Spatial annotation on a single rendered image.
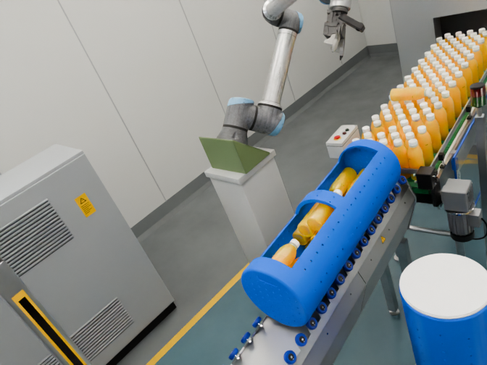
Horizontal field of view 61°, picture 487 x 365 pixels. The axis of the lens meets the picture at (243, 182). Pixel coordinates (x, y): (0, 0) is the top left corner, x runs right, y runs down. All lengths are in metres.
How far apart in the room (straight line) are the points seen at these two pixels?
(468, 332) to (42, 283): 2.27
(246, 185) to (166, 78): 2.34
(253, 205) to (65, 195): 1.14
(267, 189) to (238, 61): 2.79
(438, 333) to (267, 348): 0.58
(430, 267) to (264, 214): 1.20
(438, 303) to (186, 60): 3.72
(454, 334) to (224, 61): 4.00
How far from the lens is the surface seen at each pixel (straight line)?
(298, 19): 2.62
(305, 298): 1.46
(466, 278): 1.56
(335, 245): 1.58
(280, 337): 1.65
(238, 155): 2.27
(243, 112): 2.41
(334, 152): 2.37
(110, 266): 2.99
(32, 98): 3.96
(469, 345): 1.58
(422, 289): 1.53
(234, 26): 5.08
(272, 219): 2.58
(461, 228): 2.36
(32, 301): 1.34
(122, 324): 3.19
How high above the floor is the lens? 2.18
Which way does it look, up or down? 28 degrees down
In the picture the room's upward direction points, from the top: 23 degrees counter-clockwise
